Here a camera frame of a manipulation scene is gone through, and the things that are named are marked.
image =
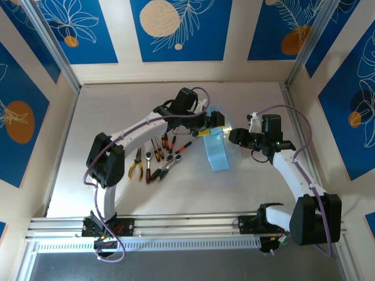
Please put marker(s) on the blue wall panel beige circle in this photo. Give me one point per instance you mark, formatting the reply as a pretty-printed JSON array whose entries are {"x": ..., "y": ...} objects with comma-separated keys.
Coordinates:
[{"x": 205, "y": 44}]

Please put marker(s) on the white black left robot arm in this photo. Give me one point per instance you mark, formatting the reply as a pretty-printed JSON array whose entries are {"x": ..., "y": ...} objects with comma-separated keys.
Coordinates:
[{"x": 140, "y": 128}]

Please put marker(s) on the blue wall panel orange circle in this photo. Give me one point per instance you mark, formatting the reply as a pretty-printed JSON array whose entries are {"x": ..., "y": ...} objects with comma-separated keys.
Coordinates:
[
  {"x": 17, "y": 87},
  {"x": 269, "y": 35}
]

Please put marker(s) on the yellow black pliers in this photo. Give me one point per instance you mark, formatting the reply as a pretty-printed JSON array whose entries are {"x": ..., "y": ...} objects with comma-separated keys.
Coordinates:
[{"x": 137, "y": 158}]

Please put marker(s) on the light blue plastic tool box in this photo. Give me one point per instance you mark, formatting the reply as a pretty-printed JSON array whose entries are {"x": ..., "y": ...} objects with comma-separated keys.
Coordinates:
[{"x": 218, "y": 155}]

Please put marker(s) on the blue floral wall panel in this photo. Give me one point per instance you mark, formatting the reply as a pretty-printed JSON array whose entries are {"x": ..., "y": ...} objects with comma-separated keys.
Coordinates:
[
  {"x": 20, "y": 41},
  {"x": 99, "y": 44},
  {"x": 345, "y": 23},
  {"x": 345, "y": 117}
]

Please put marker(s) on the orange black precision screwdriver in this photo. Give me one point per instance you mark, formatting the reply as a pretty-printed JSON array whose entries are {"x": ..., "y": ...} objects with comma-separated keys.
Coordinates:
[
  {"x": 173, "y": 142},
  {"x": 184, "y": 147},
  {"x": 167, "y": 145}
]

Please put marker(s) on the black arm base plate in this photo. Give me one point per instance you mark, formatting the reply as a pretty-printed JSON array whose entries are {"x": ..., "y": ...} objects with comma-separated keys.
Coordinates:
[
  {"x": 249, "y": 225},
  {"x": 127, "y": 226}
]

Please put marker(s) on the aluminium corner post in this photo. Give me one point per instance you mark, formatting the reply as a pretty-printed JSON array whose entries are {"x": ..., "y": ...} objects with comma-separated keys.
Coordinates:
[
  {"x": 52, "y": 49},
  {"x": 310, "y": 44}
]

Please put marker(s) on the aluminium rail frame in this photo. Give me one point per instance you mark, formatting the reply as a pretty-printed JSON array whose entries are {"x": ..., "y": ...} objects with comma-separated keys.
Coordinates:
[{"x": 190, "y": 226}]

